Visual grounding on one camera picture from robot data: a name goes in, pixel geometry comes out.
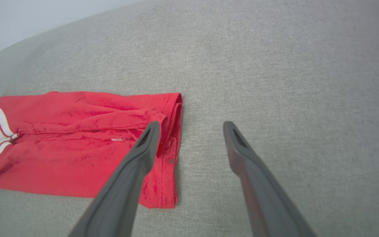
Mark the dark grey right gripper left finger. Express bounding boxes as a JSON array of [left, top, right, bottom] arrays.
[[68, 121, 161, 237]]

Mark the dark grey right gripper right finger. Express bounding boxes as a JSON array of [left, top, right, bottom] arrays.
[[223, 121, 317, 237]]

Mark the red and white shirt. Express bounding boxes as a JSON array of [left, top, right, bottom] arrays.
[[0, 91, 183, 209]]

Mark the beige fabric panel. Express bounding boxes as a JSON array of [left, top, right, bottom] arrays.
[[0, 0, 379, 237]]

